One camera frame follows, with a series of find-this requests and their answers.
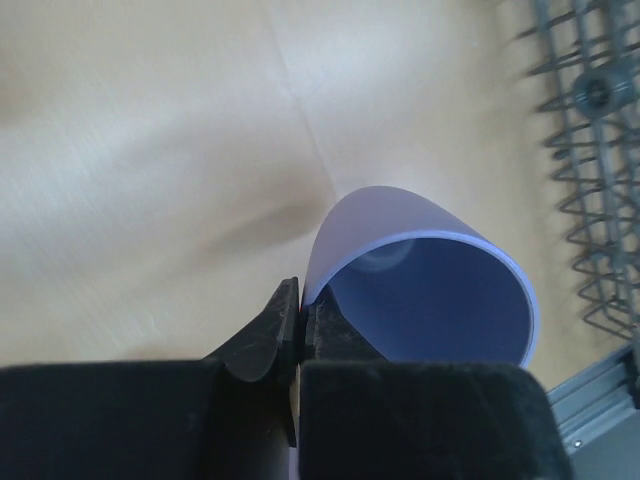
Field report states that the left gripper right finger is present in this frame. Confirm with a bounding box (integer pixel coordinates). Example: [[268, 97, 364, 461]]
[[297, 288, 574, 479]]

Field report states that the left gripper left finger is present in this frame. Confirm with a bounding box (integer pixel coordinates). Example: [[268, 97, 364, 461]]
[[1, 278, 299, 479]]

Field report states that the purple cup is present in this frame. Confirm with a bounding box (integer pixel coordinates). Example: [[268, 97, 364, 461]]
[[302, 186, 540, 367]]

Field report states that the aluminium front rail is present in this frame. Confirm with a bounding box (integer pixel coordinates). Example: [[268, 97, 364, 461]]
[[547, 345, 639, 455]]

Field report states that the grey wire dish rack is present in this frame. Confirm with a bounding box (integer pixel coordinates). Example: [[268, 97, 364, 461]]
[[518, 1, 639, 341]]

